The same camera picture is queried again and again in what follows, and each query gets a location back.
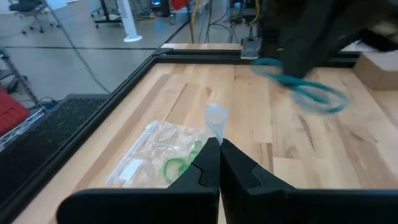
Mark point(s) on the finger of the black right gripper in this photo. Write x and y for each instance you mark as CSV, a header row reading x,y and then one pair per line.
x,y
290,56
308,49

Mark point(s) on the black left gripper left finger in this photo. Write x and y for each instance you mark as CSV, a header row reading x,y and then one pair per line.
x,y
140,208

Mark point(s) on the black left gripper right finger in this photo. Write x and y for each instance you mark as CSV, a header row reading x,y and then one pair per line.
x,y
295,208

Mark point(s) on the teal thin rubber band tangle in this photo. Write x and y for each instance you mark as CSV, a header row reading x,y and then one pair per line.
x,y
298,82

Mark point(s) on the clear plastic zip bag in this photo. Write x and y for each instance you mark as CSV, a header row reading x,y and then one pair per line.
x,y
216,116
146,149

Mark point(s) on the green rubber band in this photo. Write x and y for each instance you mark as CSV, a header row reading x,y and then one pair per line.
x,y
174,159
197,143
183,166

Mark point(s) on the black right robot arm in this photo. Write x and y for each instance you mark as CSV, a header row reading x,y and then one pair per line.
x,y
270,25

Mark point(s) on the brown cardboard box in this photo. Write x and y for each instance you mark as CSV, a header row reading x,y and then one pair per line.
x,y
376,73

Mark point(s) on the black perforated floor mat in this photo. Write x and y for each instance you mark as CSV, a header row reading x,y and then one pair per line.
x,y
46,130

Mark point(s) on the red plastic bin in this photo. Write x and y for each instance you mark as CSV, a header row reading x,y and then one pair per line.
x,y
12,112

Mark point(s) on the black office chair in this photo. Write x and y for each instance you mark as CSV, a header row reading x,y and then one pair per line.
x,y
28,6

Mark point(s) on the grey metal bracket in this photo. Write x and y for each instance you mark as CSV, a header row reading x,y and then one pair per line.
x,y
250,48

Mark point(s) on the black aluminium table frame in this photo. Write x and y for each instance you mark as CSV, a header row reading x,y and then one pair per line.
x,y
202,57

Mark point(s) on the white pedestal stand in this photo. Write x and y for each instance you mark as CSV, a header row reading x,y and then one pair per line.
x,y
129,20

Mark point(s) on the black desk frame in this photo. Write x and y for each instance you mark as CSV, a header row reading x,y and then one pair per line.
x,y
105,18

